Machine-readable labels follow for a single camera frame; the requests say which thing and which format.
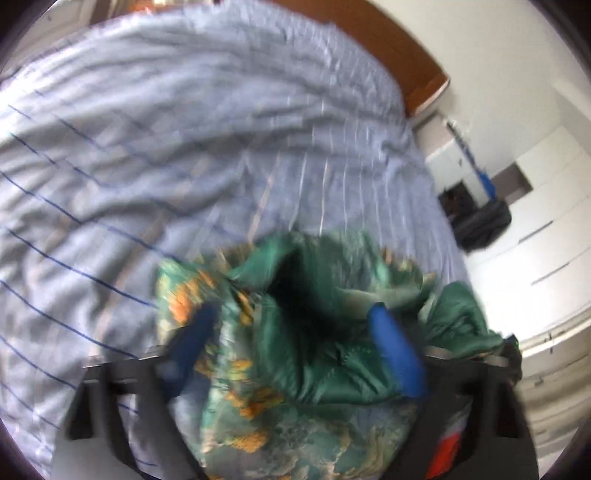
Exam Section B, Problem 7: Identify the green patterned silk jacket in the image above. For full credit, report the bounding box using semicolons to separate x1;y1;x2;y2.
155;232;503;479

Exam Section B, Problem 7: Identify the white desk with drawers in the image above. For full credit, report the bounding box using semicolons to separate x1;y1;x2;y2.
415;113;497;207

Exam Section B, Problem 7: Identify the dark jacket on chair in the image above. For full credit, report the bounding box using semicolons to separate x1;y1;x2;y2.
439;191;512;253

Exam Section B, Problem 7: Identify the blue checked duvet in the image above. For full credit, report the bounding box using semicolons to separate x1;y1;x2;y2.
1;1;468;477

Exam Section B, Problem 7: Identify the brown wooden headboard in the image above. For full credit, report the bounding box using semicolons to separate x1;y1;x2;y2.
124;0;452;119

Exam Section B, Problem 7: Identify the orange blanket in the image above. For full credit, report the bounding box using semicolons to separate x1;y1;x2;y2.
426;432;462;480

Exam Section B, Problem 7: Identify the white wardrobe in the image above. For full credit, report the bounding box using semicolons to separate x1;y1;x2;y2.
461;80;591;342

